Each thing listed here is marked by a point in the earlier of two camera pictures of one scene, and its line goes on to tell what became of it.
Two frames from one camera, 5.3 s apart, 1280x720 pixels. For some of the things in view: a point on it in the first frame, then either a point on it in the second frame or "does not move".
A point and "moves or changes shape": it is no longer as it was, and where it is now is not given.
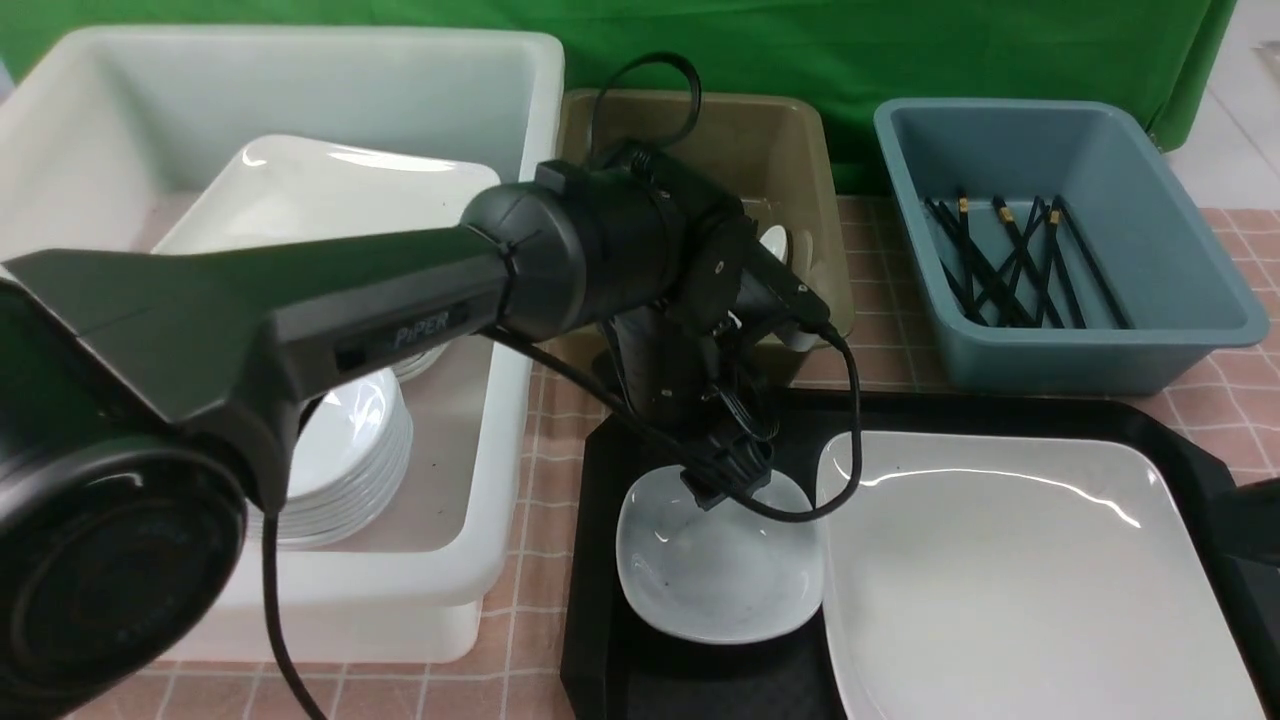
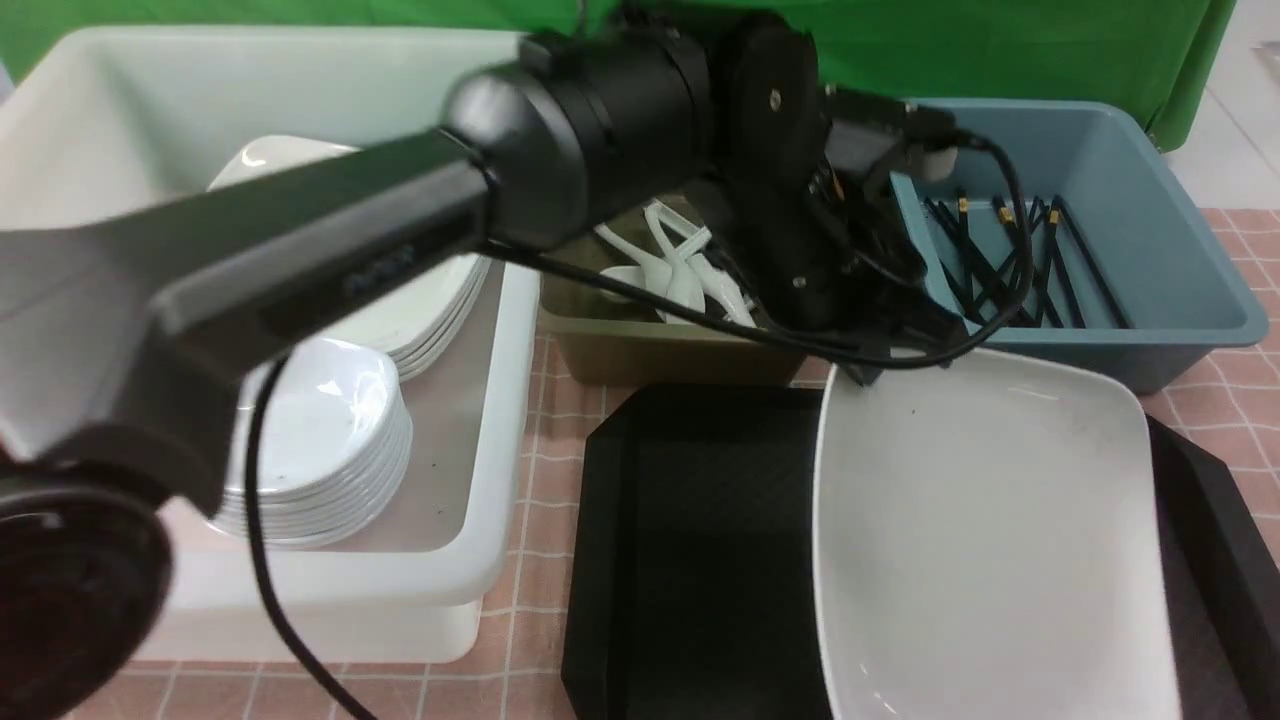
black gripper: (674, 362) → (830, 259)
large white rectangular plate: (988, 576) moves or changes shape
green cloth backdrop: (852, 53) does not move
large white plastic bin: (116, 134) does not move
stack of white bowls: (351, 443) does not move
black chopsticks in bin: (1009, 275) does not move
